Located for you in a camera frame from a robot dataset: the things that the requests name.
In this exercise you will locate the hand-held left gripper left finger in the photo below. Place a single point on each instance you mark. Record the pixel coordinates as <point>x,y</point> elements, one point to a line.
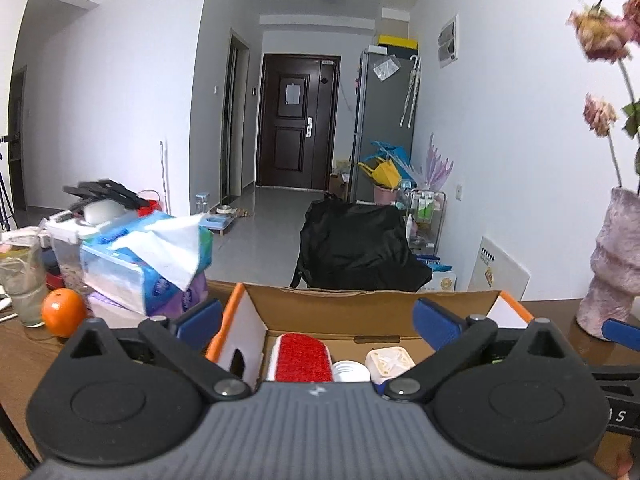
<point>200,322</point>

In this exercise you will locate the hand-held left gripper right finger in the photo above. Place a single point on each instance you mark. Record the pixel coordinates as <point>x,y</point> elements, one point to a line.
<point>437,322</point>

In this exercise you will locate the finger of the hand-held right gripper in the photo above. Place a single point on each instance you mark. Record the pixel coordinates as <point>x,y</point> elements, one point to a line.
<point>622,335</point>

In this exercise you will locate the cream square plastic case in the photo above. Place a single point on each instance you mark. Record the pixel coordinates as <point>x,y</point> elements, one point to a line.
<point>390,365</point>

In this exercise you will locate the white bottle cap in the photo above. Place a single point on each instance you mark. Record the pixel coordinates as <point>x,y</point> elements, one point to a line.
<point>350,372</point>

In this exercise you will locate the red lint brush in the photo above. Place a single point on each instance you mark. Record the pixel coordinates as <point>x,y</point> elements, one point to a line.
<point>302,360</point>

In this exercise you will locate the purple tissue pack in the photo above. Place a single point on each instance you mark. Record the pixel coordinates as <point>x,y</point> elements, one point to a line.
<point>192,295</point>

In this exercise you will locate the white printed sack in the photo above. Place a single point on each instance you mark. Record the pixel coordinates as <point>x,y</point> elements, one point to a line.
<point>442,277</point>

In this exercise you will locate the pink textured vase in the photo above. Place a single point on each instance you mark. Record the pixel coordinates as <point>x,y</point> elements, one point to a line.
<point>615,270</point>

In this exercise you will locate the white board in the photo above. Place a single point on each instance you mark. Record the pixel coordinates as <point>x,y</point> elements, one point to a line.
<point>495,270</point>

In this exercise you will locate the blue tissue pack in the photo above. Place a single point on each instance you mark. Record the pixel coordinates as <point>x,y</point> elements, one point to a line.
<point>120,275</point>

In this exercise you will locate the metal trolley cart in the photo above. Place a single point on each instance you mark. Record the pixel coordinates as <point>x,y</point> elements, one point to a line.
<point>425,225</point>

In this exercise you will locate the blue pet feeder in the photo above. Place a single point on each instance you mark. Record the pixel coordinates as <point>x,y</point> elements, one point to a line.
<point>215,217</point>

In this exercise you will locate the black cloth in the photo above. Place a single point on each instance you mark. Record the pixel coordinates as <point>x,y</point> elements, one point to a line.
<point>355,250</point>

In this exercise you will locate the red bucket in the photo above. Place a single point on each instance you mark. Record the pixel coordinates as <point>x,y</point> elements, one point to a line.
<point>150,205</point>

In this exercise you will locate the orange fruit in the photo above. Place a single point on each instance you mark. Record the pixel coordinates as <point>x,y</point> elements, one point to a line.
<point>62,312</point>

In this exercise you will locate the pink bucket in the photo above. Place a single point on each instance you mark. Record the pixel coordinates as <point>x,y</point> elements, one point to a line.
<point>385,194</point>

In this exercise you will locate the white round container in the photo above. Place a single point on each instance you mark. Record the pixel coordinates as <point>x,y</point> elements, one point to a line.
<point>102,212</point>

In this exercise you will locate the clear plastic storage container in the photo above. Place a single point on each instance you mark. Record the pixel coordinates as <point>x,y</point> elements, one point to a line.
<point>67,255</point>

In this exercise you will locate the white mop pole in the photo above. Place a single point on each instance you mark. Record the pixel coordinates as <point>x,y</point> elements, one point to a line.
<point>165,175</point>

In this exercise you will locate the purple fairy wings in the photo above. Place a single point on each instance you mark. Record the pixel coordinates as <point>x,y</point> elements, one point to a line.
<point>439,167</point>

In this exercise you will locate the stack of black gripper parts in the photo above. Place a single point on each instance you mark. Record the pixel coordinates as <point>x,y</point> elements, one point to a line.
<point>105,190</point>

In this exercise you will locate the small cardboard box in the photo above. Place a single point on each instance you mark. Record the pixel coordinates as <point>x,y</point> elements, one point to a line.
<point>339,185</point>

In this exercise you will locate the blue folded kite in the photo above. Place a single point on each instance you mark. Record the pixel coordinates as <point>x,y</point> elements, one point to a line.
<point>392,151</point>

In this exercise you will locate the glass cup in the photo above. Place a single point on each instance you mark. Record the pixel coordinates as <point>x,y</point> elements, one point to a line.
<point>22,290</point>

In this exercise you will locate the dark wooden door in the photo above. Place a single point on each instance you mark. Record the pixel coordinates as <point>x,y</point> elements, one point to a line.
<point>295,140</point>

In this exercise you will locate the grey refrigerator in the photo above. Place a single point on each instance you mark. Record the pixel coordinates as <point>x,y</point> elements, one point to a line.
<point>385,120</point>

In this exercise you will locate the black tripod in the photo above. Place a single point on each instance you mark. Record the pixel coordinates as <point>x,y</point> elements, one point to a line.
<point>6,200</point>

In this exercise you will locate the white folded umbrella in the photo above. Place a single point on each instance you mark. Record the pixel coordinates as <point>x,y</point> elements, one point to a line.
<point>411,90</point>

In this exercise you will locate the white paper sheet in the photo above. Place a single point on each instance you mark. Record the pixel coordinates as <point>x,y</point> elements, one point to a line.
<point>293,93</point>

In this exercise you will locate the clear plastic bag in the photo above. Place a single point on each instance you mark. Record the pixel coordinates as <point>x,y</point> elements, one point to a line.
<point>386,68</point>

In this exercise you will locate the yellow and black box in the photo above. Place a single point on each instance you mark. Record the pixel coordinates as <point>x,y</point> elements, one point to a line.
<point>397,43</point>

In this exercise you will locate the dried pink rose bouquet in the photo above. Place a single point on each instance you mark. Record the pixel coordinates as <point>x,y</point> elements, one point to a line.
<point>600,35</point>

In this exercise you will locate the white wall socket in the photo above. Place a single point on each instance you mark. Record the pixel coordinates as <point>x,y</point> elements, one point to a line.
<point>459,190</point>

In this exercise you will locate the white wall panel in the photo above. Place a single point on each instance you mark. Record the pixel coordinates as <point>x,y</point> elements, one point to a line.
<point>447,42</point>

